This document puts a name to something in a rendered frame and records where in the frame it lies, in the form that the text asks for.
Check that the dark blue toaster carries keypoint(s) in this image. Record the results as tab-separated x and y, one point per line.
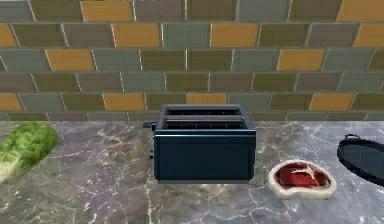
204	156

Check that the raw red steak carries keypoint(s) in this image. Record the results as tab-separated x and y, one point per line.
301	179

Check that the green lettuce head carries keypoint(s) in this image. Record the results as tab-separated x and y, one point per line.
24	147

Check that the black frying pan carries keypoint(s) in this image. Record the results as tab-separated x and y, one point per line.
364	159

